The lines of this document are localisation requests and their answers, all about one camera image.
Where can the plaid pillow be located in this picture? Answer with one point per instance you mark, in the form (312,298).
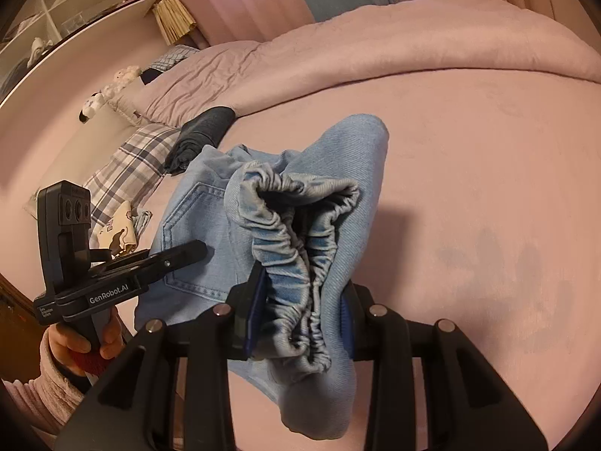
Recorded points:
(134,164)

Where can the person's left hand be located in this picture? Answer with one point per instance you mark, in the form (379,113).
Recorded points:
(75,343)

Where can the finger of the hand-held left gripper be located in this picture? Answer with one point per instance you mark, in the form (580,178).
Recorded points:
(178,256)

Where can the white plush toy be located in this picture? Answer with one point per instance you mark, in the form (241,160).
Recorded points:
(110,89)

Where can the blue checked cloth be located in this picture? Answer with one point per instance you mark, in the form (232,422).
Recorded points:
(173,58)

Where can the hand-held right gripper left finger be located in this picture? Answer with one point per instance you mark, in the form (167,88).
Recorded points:
(254,314)

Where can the dark grey folded garment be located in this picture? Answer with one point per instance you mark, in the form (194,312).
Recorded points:
(199,138)

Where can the stack of yellowed books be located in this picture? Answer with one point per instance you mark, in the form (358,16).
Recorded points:
(174,16)

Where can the white shelf unit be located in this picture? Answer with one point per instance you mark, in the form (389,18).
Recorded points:
(61,14)

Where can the cream printed cloth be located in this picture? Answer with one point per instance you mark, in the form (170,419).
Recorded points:
(117,228)

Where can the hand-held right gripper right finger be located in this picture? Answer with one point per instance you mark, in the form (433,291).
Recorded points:
(348,326)

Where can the person's left forearm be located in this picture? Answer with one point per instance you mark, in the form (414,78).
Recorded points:
(33,385)

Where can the light blue denim pants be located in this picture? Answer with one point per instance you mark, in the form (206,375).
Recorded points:
(291,206)

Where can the pink duvet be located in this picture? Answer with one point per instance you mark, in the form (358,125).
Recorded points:
(375,56)

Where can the brown wooden furniture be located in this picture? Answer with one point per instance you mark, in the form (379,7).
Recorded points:
(16,319)

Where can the pink bed sheet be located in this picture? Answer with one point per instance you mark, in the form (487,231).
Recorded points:
(469,188)

